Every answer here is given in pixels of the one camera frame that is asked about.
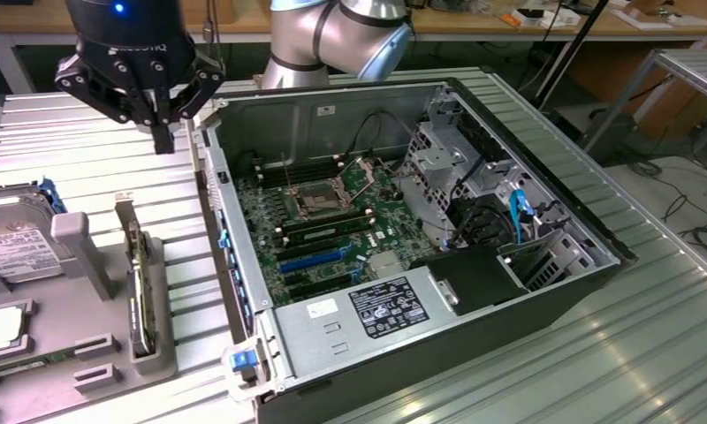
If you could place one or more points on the orange and white box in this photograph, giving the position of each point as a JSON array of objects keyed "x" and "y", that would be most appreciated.
[{"x": 513, "y": 18}]

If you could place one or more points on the silver chipset heatsink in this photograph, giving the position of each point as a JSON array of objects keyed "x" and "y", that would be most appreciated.
[{"x": 387, "y": 262}]

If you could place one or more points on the black RAM slot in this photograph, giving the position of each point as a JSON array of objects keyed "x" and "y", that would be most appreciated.
[
  {"x": 298, "y": 167},
  {"x": 303, "y": 175}
]

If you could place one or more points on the installed RAM stick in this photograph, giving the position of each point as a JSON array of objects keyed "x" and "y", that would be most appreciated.
[{"x": 330, "y": 230}]

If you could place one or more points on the blue case latch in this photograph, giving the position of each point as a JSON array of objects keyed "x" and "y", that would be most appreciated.
[{"x": 242, "y": 360}]

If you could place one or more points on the open black PC case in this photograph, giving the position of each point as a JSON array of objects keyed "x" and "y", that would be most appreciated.
[{"x": 566, "y": 190}]

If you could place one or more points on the black slanted pole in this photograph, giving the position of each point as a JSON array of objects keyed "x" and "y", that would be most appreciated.
[{"x": 571, "y": 48}]

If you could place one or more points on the CPU socket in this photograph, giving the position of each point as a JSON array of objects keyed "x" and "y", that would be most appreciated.
[{"x": 318, "y": 201}]

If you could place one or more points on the silver perforated disk bay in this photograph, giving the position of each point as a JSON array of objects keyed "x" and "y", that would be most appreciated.
[{"x": 551, "y": 260}]

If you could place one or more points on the black equipment box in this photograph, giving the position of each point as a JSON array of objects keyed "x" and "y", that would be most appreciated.
[{"x": 613, "y": 128}]

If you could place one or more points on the grey power supply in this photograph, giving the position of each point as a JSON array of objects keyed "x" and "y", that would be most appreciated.
[{"x": 324, "y": 329}]

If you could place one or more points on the white flat tray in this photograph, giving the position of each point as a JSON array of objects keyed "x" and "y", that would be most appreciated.
[{"x": 642, "y": 20}]

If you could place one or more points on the wooden workbench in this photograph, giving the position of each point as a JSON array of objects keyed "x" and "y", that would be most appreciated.
[{"x": 625, "y": 33}]

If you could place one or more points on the silver drive cage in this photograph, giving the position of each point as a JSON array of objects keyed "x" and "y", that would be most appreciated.
[{"x": 442, "y": 168}]

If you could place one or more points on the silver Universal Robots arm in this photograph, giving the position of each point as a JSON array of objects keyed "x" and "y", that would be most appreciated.
[{"x": 306, "y": 35}]

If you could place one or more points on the black and white box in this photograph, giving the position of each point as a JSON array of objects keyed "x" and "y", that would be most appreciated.
[{"x": 557, "y": 18}]

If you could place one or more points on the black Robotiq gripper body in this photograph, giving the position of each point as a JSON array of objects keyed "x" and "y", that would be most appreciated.
[{"x": 132, "y": 48}]

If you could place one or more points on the metal socket cover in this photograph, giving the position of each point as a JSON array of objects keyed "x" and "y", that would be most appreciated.
[{"x": 362, "y": 174}]

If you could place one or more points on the green motherboard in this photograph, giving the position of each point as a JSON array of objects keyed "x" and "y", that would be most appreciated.
[{"x": 389, "y": 221}]

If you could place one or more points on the short black expansion slot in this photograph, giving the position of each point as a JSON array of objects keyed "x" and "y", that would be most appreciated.
[{"x": 320, "y": 289}]

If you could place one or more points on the thin locking lever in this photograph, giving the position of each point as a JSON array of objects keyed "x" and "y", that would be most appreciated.
[{"x": 286, "y": 172}]

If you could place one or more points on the green loose RAM stick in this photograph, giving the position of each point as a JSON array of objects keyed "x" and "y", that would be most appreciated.
[{"x": 29, "y": 361}]

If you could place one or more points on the grey parts rack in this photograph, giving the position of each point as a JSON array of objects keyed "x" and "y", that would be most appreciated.
[{"x": 64, "y": 318}]

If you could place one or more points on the long black expansion slot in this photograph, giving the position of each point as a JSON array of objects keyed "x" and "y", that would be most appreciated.
[{"x": 312, "y": 252}]

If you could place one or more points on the hard disk with blue bracket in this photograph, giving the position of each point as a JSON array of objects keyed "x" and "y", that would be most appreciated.
[{"x": 12, "y": 234}]

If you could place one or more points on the aluminium frame table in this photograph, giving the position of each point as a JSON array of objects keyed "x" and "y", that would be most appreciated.
[{"x": 701, "y": 66}]

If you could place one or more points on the blue expansion slot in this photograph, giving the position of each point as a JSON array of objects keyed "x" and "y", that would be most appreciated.
[{"x": 310, "y": 262}]

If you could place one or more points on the black plastic shroud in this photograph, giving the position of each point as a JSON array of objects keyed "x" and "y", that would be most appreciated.
[{"x": 478, "y": 278}]

